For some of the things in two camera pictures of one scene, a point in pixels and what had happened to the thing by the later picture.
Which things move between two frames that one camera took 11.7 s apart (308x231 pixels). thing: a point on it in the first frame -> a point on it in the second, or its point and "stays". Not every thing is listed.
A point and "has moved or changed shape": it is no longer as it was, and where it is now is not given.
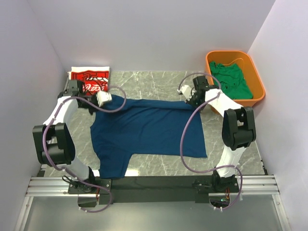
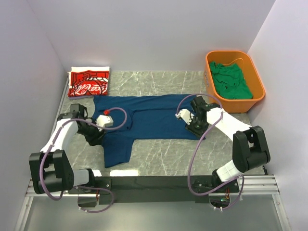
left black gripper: x=94 y=96 -> x=96 y=138
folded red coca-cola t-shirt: x=93 y=81 stays
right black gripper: x=190 y=102 -> x=199 y=133
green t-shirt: x=232 y=80 stays
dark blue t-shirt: x=144 y=127 has moved or changed shape
